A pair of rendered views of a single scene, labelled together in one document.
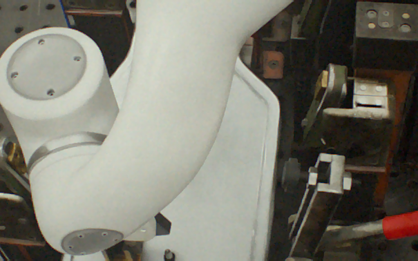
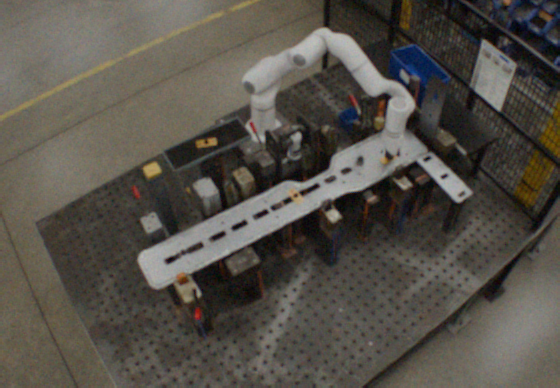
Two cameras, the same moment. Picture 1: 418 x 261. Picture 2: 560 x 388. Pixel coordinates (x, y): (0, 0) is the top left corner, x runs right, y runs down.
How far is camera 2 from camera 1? 2.20 m
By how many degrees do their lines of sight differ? 64
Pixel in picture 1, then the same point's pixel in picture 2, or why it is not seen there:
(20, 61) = (401, 106)
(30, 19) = (327, 301)
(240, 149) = (350, 155)
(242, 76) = (333, 165)
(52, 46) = (395, 104)
